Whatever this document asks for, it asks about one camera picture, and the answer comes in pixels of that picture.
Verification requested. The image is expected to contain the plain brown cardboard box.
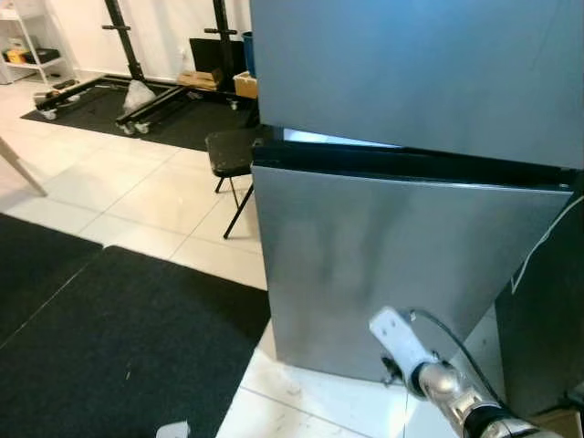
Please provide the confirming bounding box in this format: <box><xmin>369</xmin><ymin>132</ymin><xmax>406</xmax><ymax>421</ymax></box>
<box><xmin>232</xmin><ymin>71</ymin><xmax>259</xmax><ymax>99</ymax></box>

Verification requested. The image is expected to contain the black folding chair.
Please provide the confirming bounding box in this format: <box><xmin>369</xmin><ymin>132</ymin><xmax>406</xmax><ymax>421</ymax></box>
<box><xmin>204</xmin><ymin>126</ymin><xmax>267</xmax><ymax>241</ymax></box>

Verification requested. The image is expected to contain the white shelf rack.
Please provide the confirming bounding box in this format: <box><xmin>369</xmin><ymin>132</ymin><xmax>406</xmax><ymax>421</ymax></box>
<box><xmin>0</xmin><ymin>0</ymin><xmax>72</xmax><ymax>90</ymax></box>

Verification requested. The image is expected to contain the large black floor mat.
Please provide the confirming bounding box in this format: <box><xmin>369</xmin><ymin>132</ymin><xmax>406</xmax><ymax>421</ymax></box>
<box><xmin>0</xmin><ymin>245</ymin><xmax>272</xmax><ymax>438</ymax></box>

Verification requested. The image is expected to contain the blue bin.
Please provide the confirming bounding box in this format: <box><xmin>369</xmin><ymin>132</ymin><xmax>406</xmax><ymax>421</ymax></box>
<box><xmin>240</xmin><ymin>31</ymin><xmax>257</xmax><ymax>79</ymax></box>

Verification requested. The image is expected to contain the flat cardboard box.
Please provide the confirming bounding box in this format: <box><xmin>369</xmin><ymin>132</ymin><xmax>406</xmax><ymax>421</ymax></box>
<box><xmin>176</xmin><ymin>69</ymin><xmax>222</xmax><ymax>91</ymax></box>

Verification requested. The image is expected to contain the white cable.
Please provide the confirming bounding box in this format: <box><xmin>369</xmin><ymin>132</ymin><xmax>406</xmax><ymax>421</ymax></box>
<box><xmin>509</xmin><ymin>193</ymin><xmax>584</xmax><ymax>295</ymax></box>

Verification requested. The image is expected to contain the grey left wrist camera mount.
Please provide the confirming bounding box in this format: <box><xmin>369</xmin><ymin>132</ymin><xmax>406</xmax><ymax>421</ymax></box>
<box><xmin>155</xmin><ymin>421</ymin><xmax>193</xmax><ymax>438</ymax></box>

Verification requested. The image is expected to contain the white fridge cabinet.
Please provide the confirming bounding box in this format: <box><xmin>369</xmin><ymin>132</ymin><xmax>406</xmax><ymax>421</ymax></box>
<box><xmin>281</xmin><ymin>126</ymin><xmax>407</xmax><ymax>149</ymax></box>

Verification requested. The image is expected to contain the white plastic bag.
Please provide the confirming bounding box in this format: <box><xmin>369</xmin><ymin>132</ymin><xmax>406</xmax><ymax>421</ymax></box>
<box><xmin>121</xmin><ymin>79</ymin><xmax>159</xmax><ymax>113</ymax></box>

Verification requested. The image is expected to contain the black wheeled stand frame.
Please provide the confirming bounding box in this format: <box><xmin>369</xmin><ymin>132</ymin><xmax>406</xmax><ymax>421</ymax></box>
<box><xmin>35</xmin><ymin>0</ymin><xmax>188</xmax><ymax>122</ymax></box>
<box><xmin>117</xmin><ymin>0</ymin><xmax>249</xmax><ymax>138</ymax></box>

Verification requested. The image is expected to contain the black square case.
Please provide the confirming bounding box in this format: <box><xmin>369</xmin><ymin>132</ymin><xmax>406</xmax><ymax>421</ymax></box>
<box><xmin>189</xmin><ymin>36</ymin><xmax>247</xmax><ymax>85</ymax></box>

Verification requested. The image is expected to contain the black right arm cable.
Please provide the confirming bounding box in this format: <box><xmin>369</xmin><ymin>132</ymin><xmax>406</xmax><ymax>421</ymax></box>
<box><xmin>406</xmin><ymin>308</ymin><xmax>505</xmax><ymax>407</ymax></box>

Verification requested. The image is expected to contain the wooden table leg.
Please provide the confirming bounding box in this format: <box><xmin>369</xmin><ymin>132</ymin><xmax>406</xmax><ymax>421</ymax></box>
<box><xmin>0</xmin><ymin>135</ymin><xmax>48</xmax><ymax>198</ymax></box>

